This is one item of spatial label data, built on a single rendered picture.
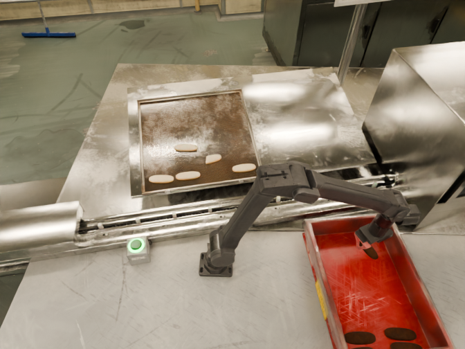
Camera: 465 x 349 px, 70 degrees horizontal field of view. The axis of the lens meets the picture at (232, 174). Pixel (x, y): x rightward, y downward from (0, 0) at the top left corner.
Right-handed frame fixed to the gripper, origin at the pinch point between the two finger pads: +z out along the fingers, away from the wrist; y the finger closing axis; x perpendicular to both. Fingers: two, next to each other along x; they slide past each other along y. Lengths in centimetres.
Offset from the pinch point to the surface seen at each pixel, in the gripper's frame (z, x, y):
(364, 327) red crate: 4.8, 22.3, 17.9
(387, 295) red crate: 4.0, 17.5, 3.7
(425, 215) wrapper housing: -8.7, 2.1, -21.7
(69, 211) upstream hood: 1, -56, 95
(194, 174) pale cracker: 0, -54, 46
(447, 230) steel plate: 2.2, 7.8, -35.6
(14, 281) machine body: 25, -50, 122
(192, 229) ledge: 4, -33, 55
